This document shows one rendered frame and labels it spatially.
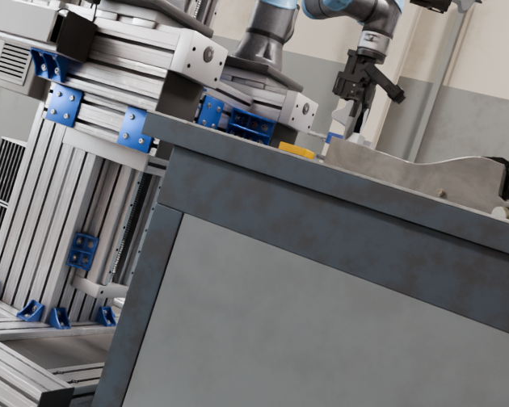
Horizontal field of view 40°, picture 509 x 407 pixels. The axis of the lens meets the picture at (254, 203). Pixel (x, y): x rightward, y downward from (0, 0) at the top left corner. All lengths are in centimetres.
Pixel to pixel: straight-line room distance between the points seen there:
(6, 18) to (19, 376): 75
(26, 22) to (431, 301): 105
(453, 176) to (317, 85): 322
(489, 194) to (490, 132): 278
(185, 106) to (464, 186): 62
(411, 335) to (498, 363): 11
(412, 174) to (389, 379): 70
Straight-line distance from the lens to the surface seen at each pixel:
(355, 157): 157
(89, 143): 174
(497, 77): 437
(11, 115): 636
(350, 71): 168
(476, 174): 152
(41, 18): 156
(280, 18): 200
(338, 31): 476
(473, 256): 90
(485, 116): 431
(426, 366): 92
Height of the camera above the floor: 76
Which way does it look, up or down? 3 degrees down
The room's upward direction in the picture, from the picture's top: 18 degrees clockwise
